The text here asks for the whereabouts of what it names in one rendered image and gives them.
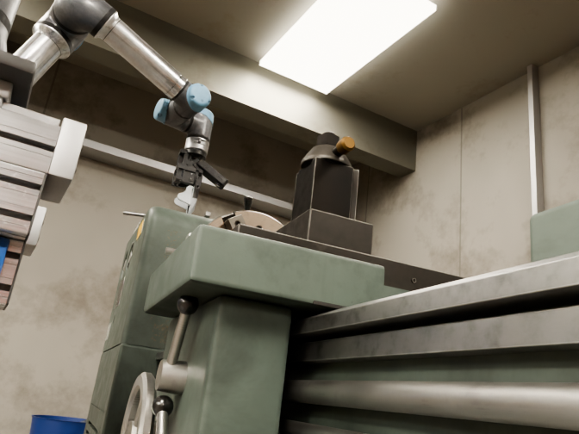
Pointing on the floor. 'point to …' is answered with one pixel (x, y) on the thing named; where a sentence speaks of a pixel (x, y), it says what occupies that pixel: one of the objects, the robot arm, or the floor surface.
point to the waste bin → (57, 424)
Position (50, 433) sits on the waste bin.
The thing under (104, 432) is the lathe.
